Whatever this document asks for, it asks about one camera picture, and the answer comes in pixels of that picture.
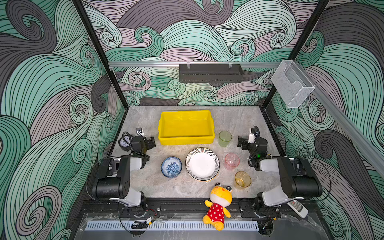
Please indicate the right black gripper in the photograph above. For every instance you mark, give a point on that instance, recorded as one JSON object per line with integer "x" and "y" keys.
{"x": 242, "y": 142}

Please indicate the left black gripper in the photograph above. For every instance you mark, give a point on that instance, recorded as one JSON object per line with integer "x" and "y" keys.
{"x": 150, "y": 142}

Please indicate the black striped white plate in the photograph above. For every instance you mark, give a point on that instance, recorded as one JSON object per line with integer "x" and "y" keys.
{"x": 202, "y": 164}

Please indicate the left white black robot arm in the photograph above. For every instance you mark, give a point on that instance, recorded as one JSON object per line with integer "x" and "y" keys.
{"x": 113, "y": 178}

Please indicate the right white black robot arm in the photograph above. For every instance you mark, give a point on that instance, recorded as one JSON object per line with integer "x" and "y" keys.
{"x": 298, "y": 180}

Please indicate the yellow plastic bin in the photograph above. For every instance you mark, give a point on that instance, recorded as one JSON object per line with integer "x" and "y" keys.
{"x": 186, "y": 128}

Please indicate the round pressure gauge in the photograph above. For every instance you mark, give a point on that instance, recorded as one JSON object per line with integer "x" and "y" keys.
{"x": 125, "y": 141}

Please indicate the pink transparent cup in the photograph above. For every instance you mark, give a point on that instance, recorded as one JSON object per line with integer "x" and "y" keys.
{"x": 231, "y": 161}

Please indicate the green transparent cup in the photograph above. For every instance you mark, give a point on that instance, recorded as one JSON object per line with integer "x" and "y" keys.
{"x": 225, "y": 138}

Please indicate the amber transparent cup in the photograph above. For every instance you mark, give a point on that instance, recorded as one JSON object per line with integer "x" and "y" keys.
{"x": 242, "y": 180}

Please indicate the blue floral bowl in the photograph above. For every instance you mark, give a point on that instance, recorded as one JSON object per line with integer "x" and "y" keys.
{"x": 171, "y": 167}

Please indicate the yellow plush toy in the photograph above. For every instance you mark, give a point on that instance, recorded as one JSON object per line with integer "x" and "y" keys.
{"x": 220, "y": 199}

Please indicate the white remote control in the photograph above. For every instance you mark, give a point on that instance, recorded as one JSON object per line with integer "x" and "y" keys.
{"x": 298, "y": 208}

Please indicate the clear plastic wall holder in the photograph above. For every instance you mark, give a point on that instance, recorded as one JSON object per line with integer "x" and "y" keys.
{"x": 292, "y": 83}

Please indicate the black wall shelf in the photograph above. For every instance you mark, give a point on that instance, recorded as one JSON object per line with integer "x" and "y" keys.
{"x": 215, "y": 74}

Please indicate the white slotted cable duct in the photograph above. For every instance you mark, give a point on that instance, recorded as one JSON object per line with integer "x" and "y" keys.
{"x": 247, "y": 226}

